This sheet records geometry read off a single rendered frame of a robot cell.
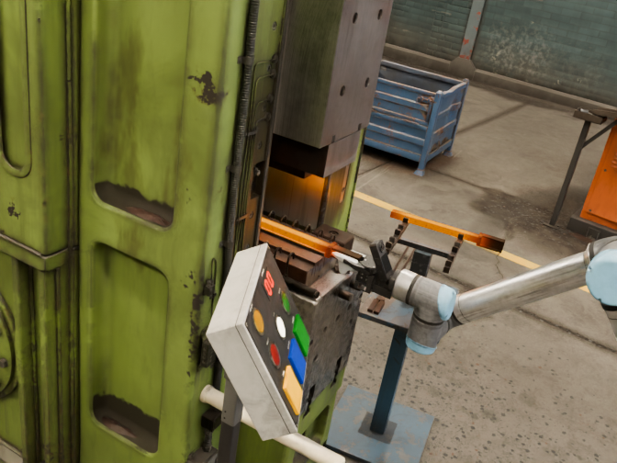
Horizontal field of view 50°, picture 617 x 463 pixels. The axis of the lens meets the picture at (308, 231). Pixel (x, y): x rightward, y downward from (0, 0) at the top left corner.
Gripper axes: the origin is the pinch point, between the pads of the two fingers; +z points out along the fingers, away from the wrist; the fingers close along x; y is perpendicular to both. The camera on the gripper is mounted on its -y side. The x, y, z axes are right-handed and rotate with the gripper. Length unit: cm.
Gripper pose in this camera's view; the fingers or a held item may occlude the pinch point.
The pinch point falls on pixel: (338, 251)
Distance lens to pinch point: 198.4
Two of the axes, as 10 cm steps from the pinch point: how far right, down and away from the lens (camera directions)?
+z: -8.6, -3.5, 3.8
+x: 4.9, -3.2, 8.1
